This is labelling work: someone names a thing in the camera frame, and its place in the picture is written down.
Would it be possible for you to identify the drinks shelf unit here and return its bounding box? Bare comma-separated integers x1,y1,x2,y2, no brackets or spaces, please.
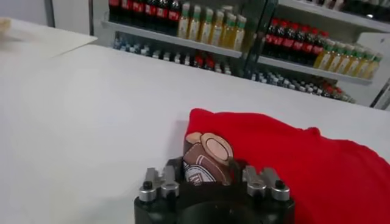
243,0,390,110
88,0,269,77

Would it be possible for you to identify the white side desk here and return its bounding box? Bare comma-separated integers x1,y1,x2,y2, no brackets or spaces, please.
0,16,98,61

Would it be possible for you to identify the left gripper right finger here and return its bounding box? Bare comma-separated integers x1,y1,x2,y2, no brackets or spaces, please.
242,166,290,201

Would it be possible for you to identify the red knit garment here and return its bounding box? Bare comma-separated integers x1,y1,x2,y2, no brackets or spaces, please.
182,108,390,224

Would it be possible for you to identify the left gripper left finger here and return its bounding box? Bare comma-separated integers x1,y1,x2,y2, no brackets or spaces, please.
139,166,180,202

